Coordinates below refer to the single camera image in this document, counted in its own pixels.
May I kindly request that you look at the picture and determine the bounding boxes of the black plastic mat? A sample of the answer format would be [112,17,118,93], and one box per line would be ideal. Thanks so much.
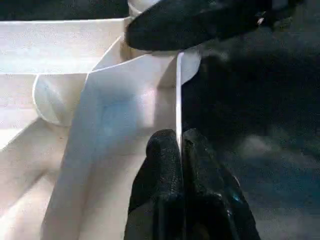
[0,0,320,240]

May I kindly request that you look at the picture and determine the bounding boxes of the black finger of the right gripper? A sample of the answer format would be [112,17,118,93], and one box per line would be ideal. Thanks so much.
[124,0,267,54]

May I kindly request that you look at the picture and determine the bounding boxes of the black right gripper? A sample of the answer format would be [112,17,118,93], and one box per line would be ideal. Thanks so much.
[254,0,307,29]

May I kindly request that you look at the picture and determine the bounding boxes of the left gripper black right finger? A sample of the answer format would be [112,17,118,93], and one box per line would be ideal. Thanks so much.
[182,127,262,240]

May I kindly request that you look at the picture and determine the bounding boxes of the white plastic table leg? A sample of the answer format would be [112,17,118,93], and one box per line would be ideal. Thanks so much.
[127,0,166,20]

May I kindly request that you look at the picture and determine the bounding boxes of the white plastic table top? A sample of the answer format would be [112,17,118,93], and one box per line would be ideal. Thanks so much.
[0,17,202,240]

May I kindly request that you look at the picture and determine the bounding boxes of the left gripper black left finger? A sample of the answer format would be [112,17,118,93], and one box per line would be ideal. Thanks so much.
[124,128,185,240]

